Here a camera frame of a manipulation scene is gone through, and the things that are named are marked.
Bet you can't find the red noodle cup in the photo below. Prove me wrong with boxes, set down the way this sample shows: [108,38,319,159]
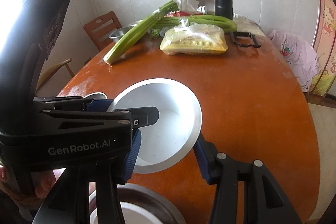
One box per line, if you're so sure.
[89,190,165,224]
[108,79,202,174]

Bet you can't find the large steel bowl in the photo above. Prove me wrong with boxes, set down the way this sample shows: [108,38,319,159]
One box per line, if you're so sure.
[89,183,186,223]

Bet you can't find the steel pan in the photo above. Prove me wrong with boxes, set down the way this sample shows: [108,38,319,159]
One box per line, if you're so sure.
[83,92,108,100]

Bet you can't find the person's hand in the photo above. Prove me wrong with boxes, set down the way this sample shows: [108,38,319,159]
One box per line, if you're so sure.
[1,161,57,210]

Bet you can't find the curved-back wooden chair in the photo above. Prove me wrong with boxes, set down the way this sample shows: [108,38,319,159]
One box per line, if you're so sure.
[35,58,75,93]

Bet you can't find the brown slatted wooden chair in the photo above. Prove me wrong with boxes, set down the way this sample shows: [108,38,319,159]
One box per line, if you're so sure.
[83,11,121,52]

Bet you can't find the small steel bowl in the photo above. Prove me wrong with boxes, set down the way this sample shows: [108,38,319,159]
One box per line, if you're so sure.
[108,24,135,43]

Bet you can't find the yellow noodles plastic bag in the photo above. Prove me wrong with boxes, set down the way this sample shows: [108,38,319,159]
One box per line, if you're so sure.
[159,19,228,55]

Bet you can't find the long celery bunch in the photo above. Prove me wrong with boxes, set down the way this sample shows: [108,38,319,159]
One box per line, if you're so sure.
[103,1,178,65]

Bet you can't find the pink clothes on chair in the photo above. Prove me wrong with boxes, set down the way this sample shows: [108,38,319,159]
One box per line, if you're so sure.
[269,30,319,93]

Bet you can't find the hello kitty door curtain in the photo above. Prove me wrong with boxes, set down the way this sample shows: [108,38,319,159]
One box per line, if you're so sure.
[309,0,335,97]

